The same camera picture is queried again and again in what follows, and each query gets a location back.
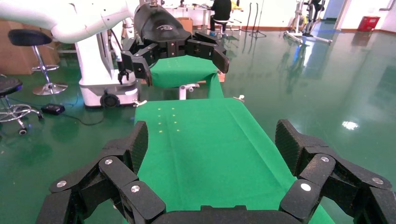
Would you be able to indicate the seated person in black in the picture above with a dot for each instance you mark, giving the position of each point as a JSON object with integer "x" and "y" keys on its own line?
{"x": 221, "y": 10}

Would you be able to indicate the black round bar stool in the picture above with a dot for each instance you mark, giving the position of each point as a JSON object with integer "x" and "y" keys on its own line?
{"x": 29, "y": 36}

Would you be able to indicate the black power box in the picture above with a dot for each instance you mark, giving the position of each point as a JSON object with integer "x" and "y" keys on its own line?
{"x": 53, "y": 109}

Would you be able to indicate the black wheeled office chair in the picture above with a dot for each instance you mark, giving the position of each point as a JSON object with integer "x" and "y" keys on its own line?
{"x": 7, "y": 85}

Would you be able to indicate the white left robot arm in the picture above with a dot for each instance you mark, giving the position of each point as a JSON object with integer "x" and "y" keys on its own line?
{"x": 77, "y": 21}

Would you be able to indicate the green table cloth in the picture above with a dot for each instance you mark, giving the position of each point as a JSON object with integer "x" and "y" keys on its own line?
{"x": 210, "y": 148}

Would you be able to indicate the white desk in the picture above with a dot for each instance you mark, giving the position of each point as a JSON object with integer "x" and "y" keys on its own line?
{"x": 198, "y": 15}

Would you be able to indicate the white metal frame machine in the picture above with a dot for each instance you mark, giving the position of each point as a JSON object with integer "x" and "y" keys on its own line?
{"x": 318, "y": 39}

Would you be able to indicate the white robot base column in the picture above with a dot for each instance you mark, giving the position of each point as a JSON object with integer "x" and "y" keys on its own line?
{"x": 92, "y": 68}

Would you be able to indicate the brown wooden cabinet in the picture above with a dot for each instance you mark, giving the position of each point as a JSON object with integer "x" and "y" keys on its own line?
{"x": 15, "y": 58}

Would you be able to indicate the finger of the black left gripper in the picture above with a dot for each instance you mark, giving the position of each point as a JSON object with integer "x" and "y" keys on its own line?
{"x": 139, "y": 55}
{"x": 210, "y": 49}

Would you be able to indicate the brown cardboard box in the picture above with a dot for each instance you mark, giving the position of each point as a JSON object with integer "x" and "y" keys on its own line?
{"x": 187, "y": 22}

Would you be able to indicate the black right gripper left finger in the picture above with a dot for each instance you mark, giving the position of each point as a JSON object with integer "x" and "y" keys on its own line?
{"x": 102, "y": 191}

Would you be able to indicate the white table leg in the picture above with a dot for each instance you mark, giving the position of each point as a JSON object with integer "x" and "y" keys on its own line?
{"x": 183, "y": 92}

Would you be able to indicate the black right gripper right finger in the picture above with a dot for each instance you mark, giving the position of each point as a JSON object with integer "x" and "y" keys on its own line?
{"x": 328, "y": 182}

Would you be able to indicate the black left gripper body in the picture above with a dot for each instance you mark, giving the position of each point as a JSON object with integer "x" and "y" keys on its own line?
{"x": 157, "y": 28}

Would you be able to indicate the green cloth draped table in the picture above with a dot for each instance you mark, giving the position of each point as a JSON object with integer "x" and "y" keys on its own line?
{"x": 179, "y": 72}

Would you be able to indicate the red box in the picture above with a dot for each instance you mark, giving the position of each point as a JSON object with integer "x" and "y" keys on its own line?
{"x": 368, "y": 23}

